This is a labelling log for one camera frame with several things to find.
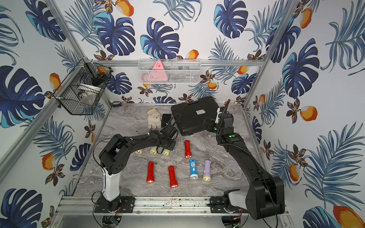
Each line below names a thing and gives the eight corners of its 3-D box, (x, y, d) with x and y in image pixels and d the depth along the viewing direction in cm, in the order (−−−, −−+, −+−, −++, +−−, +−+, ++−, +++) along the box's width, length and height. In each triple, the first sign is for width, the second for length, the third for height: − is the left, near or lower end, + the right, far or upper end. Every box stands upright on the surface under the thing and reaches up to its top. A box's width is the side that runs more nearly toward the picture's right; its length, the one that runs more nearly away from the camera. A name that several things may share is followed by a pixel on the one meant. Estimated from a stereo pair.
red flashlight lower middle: (170, 188, 82) (170, 186, 80) (168, 168, 89) (167, 166, 87) (178, 186, 83) (178, 185, 80) (175, 167, 90) (174, 165, 87)
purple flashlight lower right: (203, 181, 84) (203, 179, 82) (203, 161, 92) (203, 159, 90) (210, 182, 84) (211, 180, 82) (210, 162, 92) (210, 160, 89)
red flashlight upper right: (184, 158, 93) (184, 156, 91) (184, 141, 101) (184, 139, 98) (191, 158, 93) (191, 156, 91) (191, 141, 101) (191, 139, 98)
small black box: (162, 127, 109) (161, 123, 105) (163, 117, 115) (162, 113, 112) (170, 127, 109) (170, 123, 105) (171, 117, 115) (170, 113, 112)
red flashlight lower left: (147, 183, 84) (146, 181, 81) (148, 164, 91) (146, 162, 88) (154, 182, 84) (153, 180, 81) (154, 163, 91) (153, 161, 88)
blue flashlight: (190, 179, 85) (190, 177, 82) (189, 161, 92) (189, 158, 90) (197, 179, 85) (198, 177, 82) (196, 161, 92) (196, 158, 90)
